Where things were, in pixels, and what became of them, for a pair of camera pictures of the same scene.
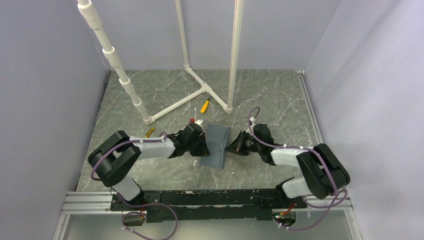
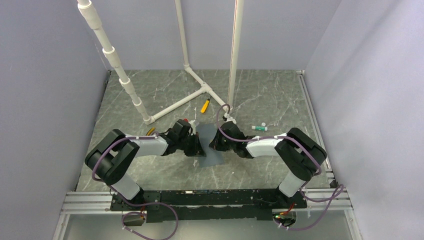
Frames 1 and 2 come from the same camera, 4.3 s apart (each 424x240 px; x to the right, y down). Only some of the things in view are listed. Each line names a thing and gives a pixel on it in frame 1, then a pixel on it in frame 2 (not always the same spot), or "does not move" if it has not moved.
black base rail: (172, 205) does not move
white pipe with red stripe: (235, 53) does not move
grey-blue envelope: (216, 137) does not move
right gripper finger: (237, 146) to (215, 144)
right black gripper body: (250, 144) to (225, 145)
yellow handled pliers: (149, 132) does not move
